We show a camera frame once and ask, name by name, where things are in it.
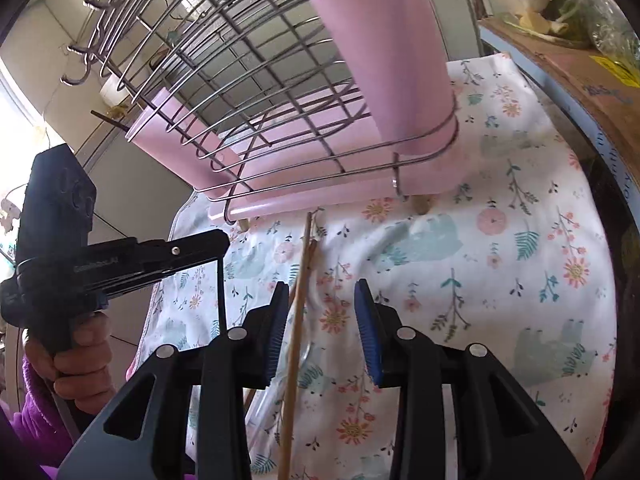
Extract person's left hand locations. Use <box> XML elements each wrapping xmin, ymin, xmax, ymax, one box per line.
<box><xmin>22</xmin><ymin>310</ymin><xmax>115</xmax><ymax>407</ymax></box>

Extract flattened cardboard box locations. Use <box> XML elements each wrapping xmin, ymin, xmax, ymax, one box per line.
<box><xmin>477</xmin><ymin>14</ymin><xmax>640</xmax><ymax>171</ymax></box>

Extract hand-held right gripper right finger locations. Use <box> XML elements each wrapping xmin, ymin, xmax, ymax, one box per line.
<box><xmin>353</xmin><ymin>278</ymin><xmax>586</xmax><ymax>480</ymax></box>

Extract person's left forearm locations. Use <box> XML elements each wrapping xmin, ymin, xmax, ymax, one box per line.
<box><xmin>0</xmin><ymin>352</ymin><xmax>78</xmax><ymax>480</ymax></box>

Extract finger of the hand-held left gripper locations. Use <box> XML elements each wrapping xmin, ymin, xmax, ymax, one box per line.
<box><xmin>214</xmin><ymin>255</ymin><xmax>229</xmax><ymax>343</ymax></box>

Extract pale yellow vegetable piece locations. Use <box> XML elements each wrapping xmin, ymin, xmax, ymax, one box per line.
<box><xmin>519</xmin><ymin>10</ymin><xmax>553</xmax><ymax>37</ymax></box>

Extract dark chopstick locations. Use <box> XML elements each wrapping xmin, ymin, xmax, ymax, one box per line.
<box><xmin>91</xmin><ymin>109</ymin><xmax>130</xmax><ymax>130</ymax></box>

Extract metal wire utensil rack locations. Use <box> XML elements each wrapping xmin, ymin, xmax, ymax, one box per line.
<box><xmin>60</xmin><ymin>0</ymin><xmax>461</xmax><ymax>226</ymax></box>

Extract floral printed cloth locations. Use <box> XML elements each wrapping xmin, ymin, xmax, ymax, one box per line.
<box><xmin>125</xmin><ymin>54</ymin><xmax>618</xmax><ymax>480</ymax></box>

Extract pink plastic utensil cup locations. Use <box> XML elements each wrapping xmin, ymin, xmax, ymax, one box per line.
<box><xmin>124</xmin><ymin>87</ymin><xmax>266</xmax><ymax>201</ymax></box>
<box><xmin>294</xmin><ymin>0</ymin><xmax>460</xmax><ymax>157</ymax></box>

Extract pink plastic drip tray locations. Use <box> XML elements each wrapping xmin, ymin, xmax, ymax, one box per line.
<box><xmin>207</xmin><ymin>157</ymin><xmax>473</xmax><ymax>223</ymax></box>

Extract bagged green vegetables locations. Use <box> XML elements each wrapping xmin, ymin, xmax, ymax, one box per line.
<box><xmin>547</xmin><ymin>0</ymin><xmax>640</xmax><ymax>63</ymax></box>

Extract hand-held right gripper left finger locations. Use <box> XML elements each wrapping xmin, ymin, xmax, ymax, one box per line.
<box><xmin>59</xmin><ymin>281</ymin><xmax>292</xmax><ymax>480</ymax></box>

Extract light wooden chopstick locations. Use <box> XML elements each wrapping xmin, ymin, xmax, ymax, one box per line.
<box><xmin>276</xmin><ymin>211</ymin><xmax>314</xmax><ymax>480</ymax></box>
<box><xmin>242</xmin><ymin>239</ymin><xmax>320</xmax><ymax>409</ymax></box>

